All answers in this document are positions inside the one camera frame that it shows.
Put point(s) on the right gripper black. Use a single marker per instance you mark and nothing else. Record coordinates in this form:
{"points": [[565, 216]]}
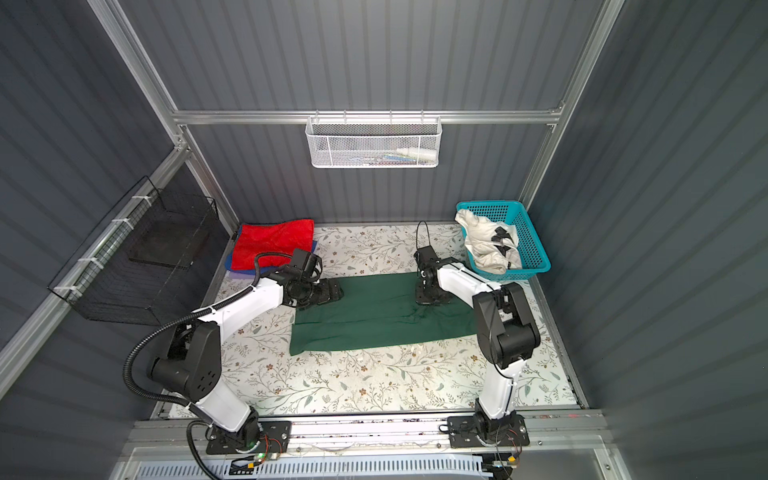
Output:
{"points": [[423, 300]]}

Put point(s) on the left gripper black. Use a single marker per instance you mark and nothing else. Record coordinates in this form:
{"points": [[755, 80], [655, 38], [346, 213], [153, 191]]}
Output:
{"points": [[327, 295]]}

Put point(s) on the green t-shirt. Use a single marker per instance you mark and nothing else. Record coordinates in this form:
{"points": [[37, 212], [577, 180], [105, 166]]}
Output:
{"points": [[378, 311]]}

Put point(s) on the teal plastic laundry basket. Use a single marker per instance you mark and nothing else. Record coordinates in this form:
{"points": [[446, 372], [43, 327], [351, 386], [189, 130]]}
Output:
{"points": [[533, 255]]}

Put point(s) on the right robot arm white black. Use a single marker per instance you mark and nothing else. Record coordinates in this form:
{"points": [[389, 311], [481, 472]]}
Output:
{"points": [[506, 333]]}

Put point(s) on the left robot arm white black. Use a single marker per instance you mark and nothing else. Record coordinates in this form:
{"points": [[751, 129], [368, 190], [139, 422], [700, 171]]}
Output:
{"points": [[192, 371]]}

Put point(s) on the red folded t-shirt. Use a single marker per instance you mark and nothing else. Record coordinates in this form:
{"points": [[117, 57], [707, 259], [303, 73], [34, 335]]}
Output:
{"points": [[271, 245]]}

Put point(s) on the blue folded t-shirt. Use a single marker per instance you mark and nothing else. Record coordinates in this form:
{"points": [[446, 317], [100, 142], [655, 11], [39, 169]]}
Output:
{"points": [[251, 272]]}

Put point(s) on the white t-shirt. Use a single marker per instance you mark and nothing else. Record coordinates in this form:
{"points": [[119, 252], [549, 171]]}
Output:
{"points": [[492, 245]]}

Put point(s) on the white bottle in basket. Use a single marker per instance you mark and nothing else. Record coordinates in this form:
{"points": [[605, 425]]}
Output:
{"points": [[419, 155]]}

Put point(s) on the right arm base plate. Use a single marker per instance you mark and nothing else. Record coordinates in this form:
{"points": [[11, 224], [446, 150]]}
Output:
{"points": [[477, 430]]}

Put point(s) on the white wire mesh basket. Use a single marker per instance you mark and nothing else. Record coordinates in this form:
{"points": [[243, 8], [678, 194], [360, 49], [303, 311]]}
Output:
{"points": [[369, 145]]}

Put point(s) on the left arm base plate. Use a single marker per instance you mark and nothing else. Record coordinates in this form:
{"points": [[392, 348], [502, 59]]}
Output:
{"points": [[255, 437]]}

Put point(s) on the black wire basket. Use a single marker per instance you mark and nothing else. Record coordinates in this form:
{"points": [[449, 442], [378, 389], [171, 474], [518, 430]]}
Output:
{"points": [[149, 265]]}

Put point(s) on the white vented cable tray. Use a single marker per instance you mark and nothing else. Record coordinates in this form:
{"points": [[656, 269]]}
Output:
{"points": [[354, 467]]}

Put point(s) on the aluminium mounting rail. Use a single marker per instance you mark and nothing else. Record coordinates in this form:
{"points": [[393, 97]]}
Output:
{"points": [[395, 433]]}

